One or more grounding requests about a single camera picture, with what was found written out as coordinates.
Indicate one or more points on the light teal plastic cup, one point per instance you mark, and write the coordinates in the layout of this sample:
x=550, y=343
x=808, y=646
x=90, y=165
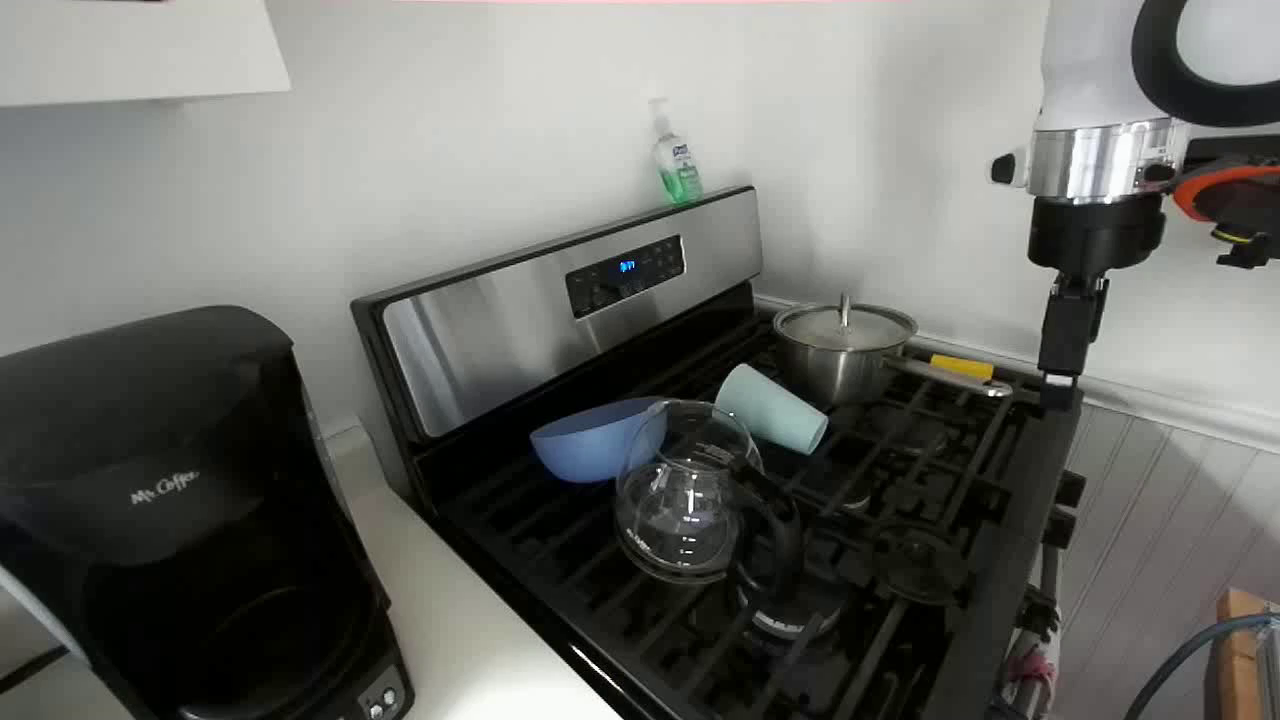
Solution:
x=771, y=410

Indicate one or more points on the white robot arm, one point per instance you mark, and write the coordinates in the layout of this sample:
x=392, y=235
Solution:
x=1147, y=100

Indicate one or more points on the blue plastic bowl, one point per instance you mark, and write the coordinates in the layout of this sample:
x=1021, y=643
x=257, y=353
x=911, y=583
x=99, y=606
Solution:
x=603, y=442

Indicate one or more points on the glass coffee carafe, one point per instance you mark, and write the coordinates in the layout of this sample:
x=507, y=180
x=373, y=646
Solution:
x=707, y=510

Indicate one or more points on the stainless steel saucepan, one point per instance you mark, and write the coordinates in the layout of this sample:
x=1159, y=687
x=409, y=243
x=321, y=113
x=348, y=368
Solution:
x=851, y=353

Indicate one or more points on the green hand sanitizer bottle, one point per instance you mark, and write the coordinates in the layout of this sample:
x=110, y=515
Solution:
x=674, y=156

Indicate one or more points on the black coffee maker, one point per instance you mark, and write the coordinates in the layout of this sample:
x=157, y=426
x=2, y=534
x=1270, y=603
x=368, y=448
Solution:
x=169, y=516

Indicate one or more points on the white range hood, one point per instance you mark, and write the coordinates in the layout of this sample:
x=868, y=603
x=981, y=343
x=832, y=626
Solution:
x=137, y=50

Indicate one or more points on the wooden block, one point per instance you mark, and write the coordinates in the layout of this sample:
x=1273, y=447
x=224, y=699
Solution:
x=1246, y=665

